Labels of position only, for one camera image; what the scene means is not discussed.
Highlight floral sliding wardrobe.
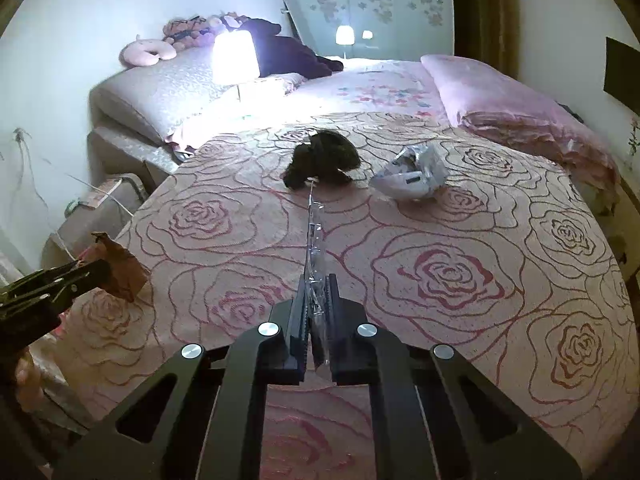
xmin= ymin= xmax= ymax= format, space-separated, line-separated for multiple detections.
xmin=285 ymin=0 xmax=454 ymax=61

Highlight floral pink bed sheet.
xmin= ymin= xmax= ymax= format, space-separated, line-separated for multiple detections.
xmin=169 ymin=56 xmax=452 ymax=151

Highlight grey bed headboard cushion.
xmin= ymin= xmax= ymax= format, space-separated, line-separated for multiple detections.
xmin=91 ymin=48 xmax=239 ymax=148

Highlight crumpled silver white packaging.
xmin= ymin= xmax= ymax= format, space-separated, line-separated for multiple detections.
xmin=369 ymin=144 xmax=449 ymax=200

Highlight pink folded quilt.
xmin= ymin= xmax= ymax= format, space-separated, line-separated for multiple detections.
xmin=421 ymin=54 xmax=620 ymax=190

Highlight clear plastic wrapper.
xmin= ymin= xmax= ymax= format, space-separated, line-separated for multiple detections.
xmin=304 ymin=178 xmax=330 ymax=370

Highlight rose patterned bedspread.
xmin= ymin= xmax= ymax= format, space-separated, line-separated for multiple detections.
xmin=54 ymin=113 xmax=639 ymax=474

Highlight person's left hand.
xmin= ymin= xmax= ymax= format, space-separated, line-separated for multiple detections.
xmin=14 ymin=349 xmax=44 ymax=413

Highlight brown plush toys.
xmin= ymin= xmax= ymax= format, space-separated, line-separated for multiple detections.
xmin=163 ymin=13 xmax=242 ymax=52

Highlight dark purple clothing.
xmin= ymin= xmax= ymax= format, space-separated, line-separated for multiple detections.
xmin=240 ymin=18 xmax=344 ymax=79

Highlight lit white table lamp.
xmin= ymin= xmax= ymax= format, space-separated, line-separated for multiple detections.
xmin=212 ymin=30 xmax=260 ymax=99

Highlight black trash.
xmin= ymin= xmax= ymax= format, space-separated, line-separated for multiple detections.
xmin=282 ymin=129 xmax=361 ymax=190

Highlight brown bedside cabinet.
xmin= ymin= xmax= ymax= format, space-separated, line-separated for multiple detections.
xmin=41 ymin=174 xmax=149 ymax=268

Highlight white charging cable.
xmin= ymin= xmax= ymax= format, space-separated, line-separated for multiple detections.
xmin=54 ymin=169 xmax=151 ymax=261

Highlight book on cabinet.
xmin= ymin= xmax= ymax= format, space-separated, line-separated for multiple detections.
xmin=79 ymin=178 xmax=122 ymax=209

